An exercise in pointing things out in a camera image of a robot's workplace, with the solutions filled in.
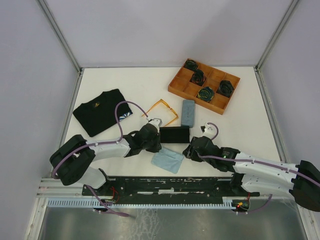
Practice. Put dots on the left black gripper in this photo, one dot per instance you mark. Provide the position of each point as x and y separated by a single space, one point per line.
157 146

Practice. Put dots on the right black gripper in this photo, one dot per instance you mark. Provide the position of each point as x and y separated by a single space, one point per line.
189 152

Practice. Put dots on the black glasses case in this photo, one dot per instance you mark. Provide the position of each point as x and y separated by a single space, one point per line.
175 135

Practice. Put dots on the light blue cloth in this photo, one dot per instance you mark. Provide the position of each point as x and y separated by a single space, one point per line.
168 160

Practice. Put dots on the orange sunglasses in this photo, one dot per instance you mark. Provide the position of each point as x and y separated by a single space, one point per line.
162 110

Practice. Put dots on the grey-blue glasses case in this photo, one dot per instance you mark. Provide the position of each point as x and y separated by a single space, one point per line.
188 113

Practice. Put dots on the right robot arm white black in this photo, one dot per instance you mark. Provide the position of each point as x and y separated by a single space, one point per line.
256 175

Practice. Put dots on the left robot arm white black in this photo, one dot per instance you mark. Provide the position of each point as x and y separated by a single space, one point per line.
71 162

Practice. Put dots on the black folded t-shirt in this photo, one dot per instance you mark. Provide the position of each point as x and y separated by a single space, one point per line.
102 112

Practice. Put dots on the orange wooden divider tray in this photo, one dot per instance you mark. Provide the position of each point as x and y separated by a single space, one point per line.
182 87

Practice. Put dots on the rolled dark tie right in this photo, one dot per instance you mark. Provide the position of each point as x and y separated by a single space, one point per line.
225 88

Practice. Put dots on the rolled dark tie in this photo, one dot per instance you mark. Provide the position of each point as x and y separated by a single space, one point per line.
190 65
225 88
198 77

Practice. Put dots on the rolled dark tie top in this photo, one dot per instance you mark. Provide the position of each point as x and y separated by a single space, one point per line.
190 65

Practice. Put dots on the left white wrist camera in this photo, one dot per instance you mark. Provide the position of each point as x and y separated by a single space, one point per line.
156 122

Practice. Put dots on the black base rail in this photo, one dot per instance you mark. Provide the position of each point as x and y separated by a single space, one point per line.
129 186

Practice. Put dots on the white slotted cable duct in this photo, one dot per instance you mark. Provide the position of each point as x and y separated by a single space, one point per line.
227 204

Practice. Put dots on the left aluminium frame post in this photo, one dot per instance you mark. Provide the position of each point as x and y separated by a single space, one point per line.
44 6

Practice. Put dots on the aluminium frame post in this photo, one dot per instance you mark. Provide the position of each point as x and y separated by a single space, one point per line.
277 33
44 6

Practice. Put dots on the right aluminium frame post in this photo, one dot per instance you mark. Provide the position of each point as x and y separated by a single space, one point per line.
277 33

